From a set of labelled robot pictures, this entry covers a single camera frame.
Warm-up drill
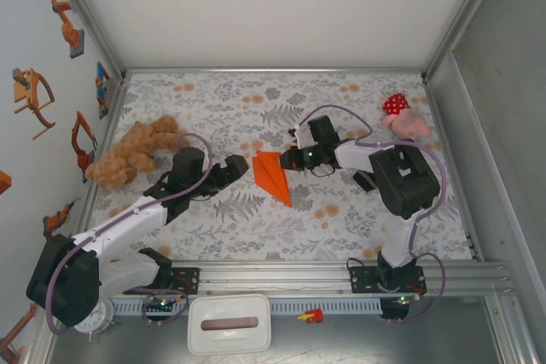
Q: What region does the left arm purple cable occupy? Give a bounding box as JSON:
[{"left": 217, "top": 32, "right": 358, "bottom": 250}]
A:
[{"left": 44, "top": 132, "right": 213, "bottom": 335}]

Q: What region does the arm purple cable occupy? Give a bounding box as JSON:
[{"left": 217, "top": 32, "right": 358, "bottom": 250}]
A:
[
  {"left": 296, "top": 104, "right": 449, "bottom": 325},
  {"left": 44, "top": 132, "right": 213, "bottom": 335}
]

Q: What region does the floral print tablecloth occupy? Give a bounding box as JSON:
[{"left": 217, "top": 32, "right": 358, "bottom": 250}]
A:
[{"left": 80, "top": 72, "right": 474, "bottom": 262}]

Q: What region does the aluminium front rail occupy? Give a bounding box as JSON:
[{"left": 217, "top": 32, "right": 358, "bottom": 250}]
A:
[{"left": 40, "top": 259, "right": 520, "bottom": 299}]

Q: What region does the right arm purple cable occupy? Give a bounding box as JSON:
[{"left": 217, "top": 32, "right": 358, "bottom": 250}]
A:
[{"left": 296, "top": 104, "right": 449, "bottom": 325}]

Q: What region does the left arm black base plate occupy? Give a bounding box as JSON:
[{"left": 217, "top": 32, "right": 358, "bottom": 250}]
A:
[{"left": 122, "top": 267, "right": 201, "bottom": 296}]

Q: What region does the white tissue box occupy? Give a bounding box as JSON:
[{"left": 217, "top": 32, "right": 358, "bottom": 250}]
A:
[{"left": 187, "top": 293, "right": 273, "bottom": 355}]

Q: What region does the aluminium side rail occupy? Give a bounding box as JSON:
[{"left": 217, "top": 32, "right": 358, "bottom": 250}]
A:
[
  {"left": 421, "top": 76, "right": 485, "bottom": 263},
  {"left": 70, "top": 76, "right": 131, "bottom": 263}
]

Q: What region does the pink plush toy red dress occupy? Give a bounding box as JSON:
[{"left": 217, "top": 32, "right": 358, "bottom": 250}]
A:
[{"left": 380, "top": 93, "right": 432, "bottom": 142}]

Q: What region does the aluminium back rail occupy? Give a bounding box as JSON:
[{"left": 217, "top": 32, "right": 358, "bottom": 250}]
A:
[{"left": 123, "top": 66, "right": 427, "bottom": 76}]

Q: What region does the white alarm clock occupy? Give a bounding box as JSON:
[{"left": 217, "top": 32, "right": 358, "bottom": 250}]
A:
[{"left": 72, "top": 298, "right": 116, "bottom": 343}]

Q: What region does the blue orange machine sticker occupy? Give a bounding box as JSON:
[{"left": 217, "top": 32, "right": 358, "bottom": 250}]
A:
[{"left": 96, "top": 61, "right": 113, "bottom": 120}]

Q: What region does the orange paper sheet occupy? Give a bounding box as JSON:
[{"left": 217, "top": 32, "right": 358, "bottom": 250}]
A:
[{"left": 251, "top": 149, "right": 293, "bottom": 209}]

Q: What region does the white slotted cable duct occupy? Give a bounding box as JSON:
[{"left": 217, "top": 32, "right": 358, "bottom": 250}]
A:
[{"left": 102, "top": 298, "right": 383, "bottom": 315}]

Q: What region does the orange claw gripper sticker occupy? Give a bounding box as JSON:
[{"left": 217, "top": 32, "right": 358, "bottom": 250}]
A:
[{"left": 11, "top": 67, "right": 56, "bottom": 140}]

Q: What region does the small circuit board green light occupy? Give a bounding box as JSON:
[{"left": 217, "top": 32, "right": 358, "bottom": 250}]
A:
[
  {"left": 143, "top": 295, "right": 179, "bottom": 313},
  {"left": 381, "top": 293, "right": 418, "bottom": 319}
]

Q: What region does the black white striped sock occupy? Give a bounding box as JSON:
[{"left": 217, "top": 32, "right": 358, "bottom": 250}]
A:
[{"left": 351, "top": 169, "right": 379, "bottom": 191}]

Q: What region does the aluminium frame post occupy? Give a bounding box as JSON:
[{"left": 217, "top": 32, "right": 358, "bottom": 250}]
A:
[
  {"left": 420, "top": 0, "right": 513, "bottom": 84},
  {"left": 49, "top": 0, "right": 129, "bottom": 84}
]

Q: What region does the brown teddy bear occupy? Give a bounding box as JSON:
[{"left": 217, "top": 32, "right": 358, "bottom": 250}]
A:
[{"left": 84, "top": 114, "right": 193, "bottom": 191}]

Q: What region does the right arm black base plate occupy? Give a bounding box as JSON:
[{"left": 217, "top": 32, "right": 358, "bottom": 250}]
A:
[{"left": 348, "top": 265, "right": 427, "bottom": 295}]

